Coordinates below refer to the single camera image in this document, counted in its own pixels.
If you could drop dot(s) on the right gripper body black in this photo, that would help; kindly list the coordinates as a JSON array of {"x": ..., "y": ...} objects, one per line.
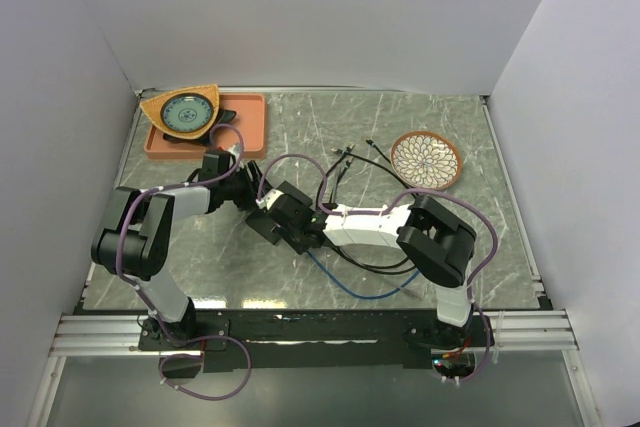
[{"x": 292, "y": 237}]

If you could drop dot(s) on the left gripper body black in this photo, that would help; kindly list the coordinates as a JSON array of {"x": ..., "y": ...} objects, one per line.
[{"x": 238, "y": 188}]

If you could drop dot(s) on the black network switch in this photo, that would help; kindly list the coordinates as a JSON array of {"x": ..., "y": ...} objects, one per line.
[{"x": 264, "y": 226}]

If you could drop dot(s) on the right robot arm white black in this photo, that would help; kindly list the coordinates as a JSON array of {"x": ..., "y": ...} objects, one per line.
[{"x": 438, "y": 243}]

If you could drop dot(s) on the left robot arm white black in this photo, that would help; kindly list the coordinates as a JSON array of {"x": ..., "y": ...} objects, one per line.
[{"x": 132, "y": 240}]

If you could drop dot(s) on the salmon pink tray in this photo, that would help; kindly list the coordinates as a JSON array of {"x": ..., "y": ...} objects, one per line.
[{"x": 251, "y": 120}]

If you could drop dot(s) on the black dish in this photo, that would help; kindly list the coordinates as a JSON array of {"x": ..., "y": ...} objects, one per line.
[{"x": 224, "y": 116}]

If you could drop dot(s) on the blue patterned round plate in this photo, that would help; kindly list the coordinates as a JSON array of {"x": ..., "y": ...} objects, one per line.
[{"x": 187, "y": 113}]

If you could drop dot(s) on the flower patterned brown bowl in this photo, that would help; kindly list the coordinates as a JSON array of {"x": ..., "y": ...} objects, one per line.
[{"x": 426, "y": 160}]

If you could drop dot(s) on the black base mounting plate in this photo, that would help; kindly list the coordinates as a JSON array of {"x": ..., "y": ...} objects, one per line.
[{"x": 227, "y": 339}]

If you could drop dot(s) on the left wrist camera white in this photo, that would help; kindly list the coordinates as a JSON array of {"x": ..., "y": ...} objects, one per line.
[{"x": 236, "y": 150}]

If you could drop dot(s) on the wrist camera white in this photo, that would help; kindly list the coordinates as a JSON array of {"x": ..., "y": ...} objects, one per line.
[
  {"x": 236, "y": 150},
  {"x": 268, "y": 200}
]

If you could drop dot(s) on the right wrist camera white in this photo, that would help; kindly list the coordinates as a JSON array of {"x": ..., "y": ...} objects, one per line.
[{"x": 268, "y": 200}]

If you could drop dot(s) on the aluminium rail frame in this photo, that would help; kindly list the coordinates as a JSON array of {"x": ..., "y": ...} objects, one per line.
[{"x": 465, "y": 119}]

